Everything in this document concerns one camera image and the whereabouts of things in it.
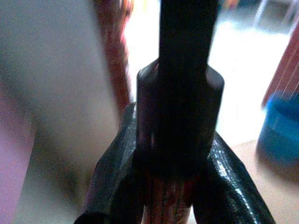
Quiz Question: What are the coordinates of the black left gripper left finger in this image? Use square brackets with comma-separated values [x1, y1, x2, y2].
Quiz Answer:
[74, 102, 146, 224]

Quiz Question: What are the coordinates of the black and red broom handle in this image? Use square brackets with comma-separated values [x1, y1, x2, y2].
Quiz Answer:
[132, 0, 226, 224]

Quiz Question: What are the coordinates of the red bristle broom blue base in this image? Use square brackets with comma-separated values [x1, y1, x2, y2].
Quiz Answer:
[255, 39, 299, 167]

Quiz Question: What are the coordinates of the white rounded bulky object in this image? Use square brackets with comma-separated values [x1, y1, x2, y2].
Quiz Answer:
[0, 0, 124, 224]

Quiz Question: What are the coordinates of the red-brown wooden post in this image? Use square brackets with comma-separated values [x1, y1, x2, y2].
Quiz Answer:
[96, 0, 132, 115]

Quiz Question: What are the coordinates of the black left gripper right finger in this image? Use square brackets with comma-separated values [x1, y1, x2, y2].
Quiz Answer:
[191, 133, 277, 224]

